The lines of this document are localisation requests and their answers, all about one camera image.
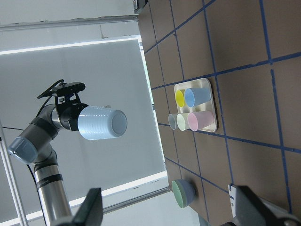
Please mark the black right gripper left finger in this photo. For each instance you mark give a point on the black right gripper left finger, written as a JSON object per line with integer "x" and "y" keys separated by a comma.
{"x": 90, "y": 212}

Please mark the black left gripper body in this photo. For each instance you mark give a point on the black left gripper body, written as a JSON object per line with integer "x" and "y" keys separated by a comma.
{"x": 68, "y": 109}

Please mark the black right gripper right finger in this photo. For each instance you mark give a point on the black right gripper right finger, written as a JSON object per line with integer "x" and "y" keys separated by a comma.
{"x": 250, "y": 210}

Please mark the light blue cup front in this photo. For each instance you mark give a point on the light blue cup front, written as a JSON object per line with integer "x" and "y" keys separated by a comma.
{"x": 96, "y": 123}

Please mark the light blue cup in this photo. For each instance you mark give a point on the light blue cup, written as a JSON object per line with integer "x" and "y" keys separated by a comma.
{"x": 196, "y": 96}
{"x": 96, "y": 123}

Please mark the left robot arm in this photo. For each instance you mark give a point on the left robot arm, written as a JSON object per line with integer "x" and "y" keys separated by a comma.
{"x": 33, "y": 146}

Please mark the grey cup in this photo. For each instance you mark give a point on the grey cup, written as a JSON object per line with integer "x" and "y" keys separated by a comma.
{"x": 172, "y": 119}

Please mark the pink cup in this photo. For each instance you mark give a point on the pink cup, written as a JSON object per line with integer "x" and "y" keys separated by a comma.
{"x": 199, "y": 120}

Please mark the yellow cup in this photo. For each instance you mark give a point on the yellow cup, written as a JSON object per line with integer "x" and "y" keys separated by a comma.
{"x": 179, "y": 97}

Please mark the cream white cup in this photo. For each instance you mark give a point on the cream white cup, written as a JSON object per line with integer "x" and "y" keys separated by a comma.
{"x": 182, "y": 121}

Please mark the light blue cup rear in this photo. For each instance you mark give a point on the light blue cup rear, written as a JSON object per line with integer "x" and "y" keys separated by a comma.
{"x": 196, "y": 96}

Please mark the green and blue bowl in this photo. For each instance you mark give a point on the green and blue bowl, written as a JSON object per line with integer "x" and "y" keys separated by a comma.
{"x": 184, "y": 192}

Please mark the beige plastic tray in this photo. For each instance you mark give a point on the beige plastic tray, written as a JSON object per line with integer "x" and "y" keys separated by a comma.
{"x": 208, "y": 106}

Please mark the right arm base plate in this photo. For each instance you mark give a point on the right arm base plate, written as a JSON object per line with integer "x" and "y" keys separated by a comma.
{"x": 284, "y": 218}

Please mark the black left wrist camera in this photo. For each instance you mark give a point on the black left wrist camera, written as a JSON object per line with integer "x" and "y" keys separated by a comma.
{"x": 61, "y": 89}

